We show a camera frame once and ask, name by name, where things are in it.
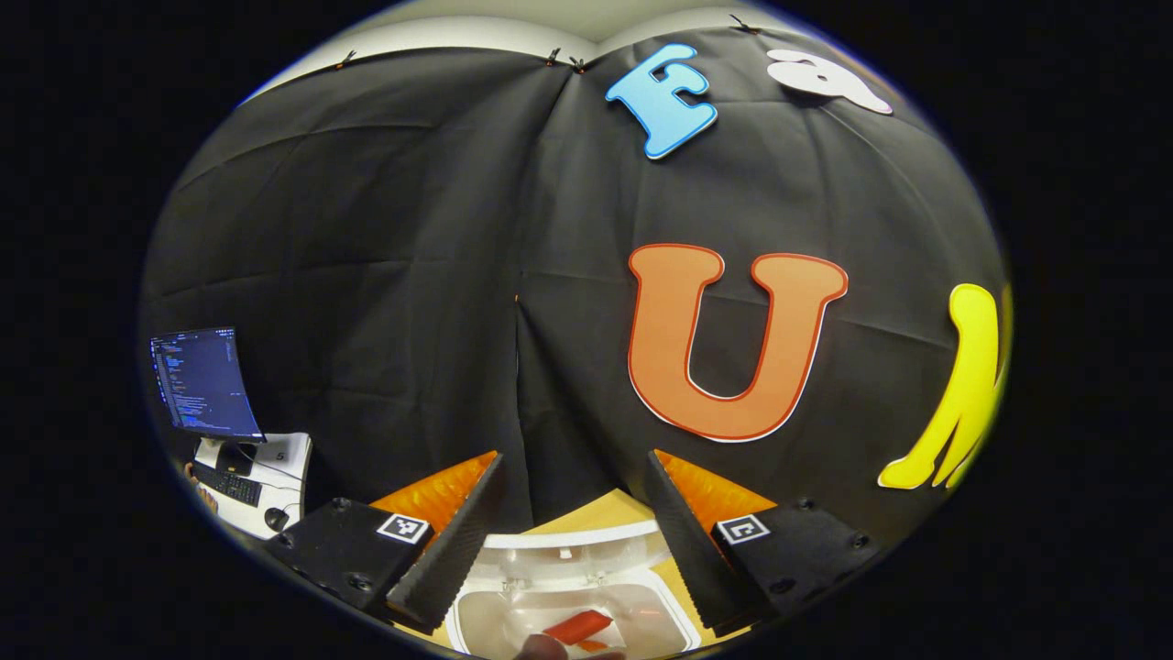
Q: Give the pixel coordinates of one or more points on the white side desk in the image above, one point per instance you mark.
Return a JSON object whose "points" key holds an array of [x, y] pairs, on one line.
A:
{"points": [[284, 486]]}

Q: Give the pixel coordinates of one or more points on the white desktop garbage bin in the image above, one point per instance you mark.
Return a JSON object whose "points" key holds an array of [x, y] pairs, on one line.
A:
{"points": [[568, 559]]}

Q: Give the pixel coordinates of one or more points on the black computer mouse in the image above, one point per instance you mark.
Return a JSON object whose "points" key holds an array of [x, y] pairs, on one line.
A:
{"points": [[276, 519]]}

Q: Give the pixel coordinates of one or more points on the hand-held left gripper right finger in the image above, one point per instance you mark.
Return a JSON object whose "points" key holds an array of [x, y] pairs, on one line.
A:
{"points": [[683, 541]]}

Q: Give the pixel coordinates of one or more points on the black backdrop cloth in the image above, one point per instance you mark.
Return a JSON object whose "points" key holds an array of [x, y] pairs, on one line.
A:
{"points": [[412, 229]]}

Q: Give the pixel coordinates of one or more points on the black keyboard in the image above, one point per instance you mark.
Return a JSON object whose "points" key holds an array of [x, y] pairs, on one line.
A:
{"points": [[227, 484]]}

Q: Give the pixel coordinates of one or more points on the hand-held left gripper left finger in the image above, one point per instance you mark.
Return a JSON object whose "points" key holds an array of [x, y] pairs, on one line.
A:
{"points": [[458, 550]]}

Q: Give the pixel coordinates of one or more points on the red pop can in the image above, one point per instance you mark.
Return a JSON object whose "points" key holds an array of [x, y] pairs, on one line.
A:
{"points": [[577, 627]]}

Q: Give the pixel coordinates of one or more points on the computer monitor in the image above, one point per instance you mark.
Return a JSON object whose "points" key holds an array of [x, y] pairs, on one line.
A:
{"points": [[206, 380]]}

